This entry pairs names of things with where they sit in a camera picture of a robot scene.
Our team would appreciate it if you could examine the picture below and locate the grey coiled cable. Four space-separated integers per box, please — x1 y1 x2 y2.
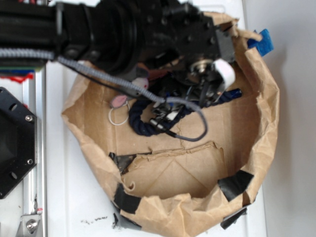
0 48 208 142

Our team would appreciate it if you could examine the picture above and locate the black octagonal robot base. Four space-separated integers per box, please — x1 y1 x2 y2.
0 87 37 199

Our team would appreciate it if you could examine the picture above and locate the navy blue rope toy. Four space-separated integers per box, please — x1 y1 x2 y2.
129 88 242 141

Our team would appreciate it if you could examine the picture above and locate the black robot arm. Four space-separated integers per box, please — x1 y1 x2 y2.
0 0 236 88

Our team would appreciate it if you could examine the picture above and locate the white plastic bin lid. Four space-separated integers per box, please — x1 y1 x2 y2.
41 0 269 237

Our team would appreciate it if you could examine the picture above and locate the grey plush mouse toy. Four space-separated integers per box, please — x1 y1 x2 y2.
109 66 150 126

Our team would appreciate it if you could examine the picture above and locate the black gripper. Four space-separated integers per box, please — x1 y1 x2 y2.
148 3 235 88

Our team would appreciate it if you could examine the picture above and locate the brown paper bag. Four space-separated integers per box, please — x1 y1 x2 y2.
62 12 279 237

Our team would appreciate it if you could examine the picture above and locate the blue tape piece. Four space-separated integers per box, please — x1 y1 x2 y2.
247 29 274 57

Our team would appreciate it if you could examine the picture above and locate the aluminium extrusion rail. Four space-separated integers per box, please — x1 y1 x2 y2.
16 69 48 237

